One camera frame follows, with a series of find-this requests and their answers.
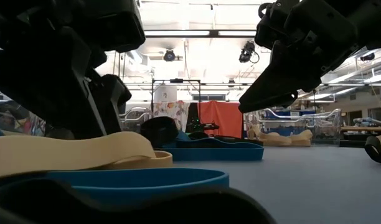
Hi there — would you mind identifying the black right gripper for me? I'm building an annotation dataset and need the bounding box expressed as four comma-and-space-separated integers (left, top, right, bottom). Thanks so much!
238, 0, 381, 114

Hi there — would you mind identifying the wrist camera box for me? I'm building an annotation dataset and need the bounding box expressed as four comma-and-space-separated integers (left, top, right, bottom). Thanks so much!
81, 0, 147, 54
254, 0, 291, 50

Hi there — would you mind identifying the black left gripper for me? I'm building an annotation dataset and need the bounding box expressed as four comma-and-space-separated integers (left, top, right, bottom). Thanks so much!
0, 0, 108, 141

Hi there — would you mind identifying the wide black rubber band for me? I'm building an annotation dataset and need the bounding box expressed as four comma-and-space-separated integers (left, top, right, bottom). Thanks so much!
139, 116, 180, 149

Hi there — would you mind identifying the white cylinder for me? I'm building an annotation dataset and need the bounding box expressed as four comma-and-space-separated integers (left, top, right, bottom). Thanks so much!
154, 85, 178, 104

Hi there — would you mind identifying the wooden table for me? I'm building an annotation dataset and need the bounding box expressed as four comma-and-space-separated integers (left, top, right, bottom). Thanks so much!
340, 125, 381, 134

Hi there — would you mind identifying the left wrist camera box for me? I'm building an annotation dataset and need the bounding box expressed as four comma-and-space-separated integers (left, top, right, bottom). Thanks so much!
81, 0, 147, 54

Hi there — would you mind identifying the black stand frame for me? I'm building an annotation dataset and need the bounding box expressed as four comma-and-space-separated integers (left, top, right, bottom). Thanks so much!
151, 78, 202, 125

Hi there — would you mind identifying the tan rubber band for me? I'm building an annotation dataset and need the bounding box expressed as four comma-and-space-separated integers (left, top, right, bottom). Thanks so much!
0, 130, 174, 180
254, 129, 293, 147
288, 128, 314, 147

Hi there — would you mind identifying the black robot with green lights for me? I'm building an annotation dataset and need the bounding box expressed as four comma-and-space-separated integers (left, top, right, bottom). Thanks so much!
186, 116, 221, 133

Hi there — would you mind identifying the black camera with cable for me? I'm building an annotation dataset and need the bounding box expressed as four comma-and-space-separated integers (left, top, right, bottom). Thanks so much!
238, 40, 260, 65

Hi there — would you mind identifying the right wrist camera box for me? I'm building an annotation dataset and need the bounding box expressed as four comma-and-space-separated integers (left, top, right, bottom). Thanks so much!
254, 0, 291, 50

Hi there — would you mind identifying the floral cloth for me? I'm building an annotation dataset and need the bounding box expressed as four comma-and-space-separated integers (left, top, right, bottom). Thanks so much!
153, 100, 191, 131

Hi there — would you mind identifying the black dome camera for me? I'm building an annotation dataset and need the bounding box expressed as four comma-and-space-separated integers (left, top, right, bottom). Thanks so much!
162, 49, 177, 63

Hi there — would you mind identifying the light blue item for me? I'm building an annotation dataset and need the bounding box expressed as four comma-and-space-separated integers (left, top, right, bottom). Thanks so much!
353, 117, 381, 128

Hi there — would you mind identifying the orange cloth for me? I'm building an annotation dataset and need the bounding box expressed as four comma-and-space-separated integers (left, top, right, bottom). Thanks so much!
197, 100, 244, 141

